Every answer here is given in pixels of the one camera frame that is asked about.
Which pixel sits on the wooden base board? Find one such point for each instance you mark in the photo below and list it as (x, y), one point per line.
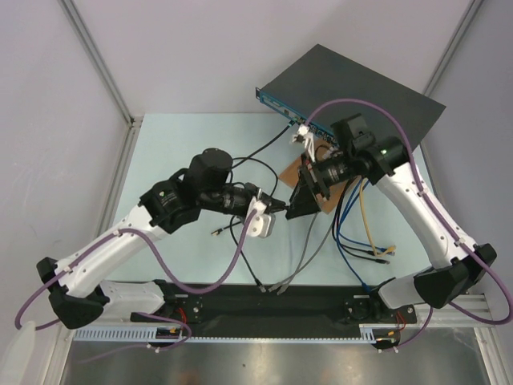
(289, 176)

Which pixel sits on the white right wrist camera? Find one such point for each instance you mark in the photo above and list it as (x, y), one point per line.
(305, 137)

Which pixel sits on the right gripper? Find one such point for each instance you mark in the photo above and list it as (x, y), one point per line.
(313, 182)

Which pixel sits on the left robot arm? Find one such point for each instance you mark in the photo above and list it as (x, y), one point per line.
(79, 292)

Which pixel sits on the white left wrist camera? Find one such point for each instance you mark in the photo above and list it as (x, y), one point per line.
(262, 222)

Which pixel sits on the right aluminium frame post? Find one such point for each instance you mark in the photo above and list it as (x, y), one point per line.
(464, 24)

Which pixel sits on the blue-faced black network switch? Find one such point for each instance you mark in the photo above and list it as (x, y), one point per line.
(321, 75)

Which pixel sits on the aluminium front frame rail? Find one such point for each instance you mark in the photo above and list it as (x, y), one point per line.
(473, 309)

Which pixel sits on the white slotted cable duct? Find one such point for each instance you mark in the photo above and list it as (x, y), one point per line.
(165, 334)

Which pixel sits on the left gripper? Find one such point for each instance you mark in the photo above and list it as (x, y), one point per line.
(272, 206)

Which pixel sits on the aluminium frame post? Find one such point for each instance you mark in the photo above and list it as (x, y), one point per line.
(92, 51)
(464, 24)

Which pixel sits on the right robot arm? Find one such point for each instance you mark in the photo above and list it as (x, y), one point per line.
(456, 261)

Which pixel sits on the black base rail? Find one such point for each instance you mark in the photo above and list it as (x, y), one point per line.
(241, 311)

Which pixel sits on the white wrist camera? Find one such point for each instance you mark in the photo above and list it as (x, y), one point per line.
(262, 222)
(305, 137)

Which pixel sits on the left aluminium frame post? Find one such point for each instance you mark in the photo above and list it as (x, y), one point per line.
(92, 51)

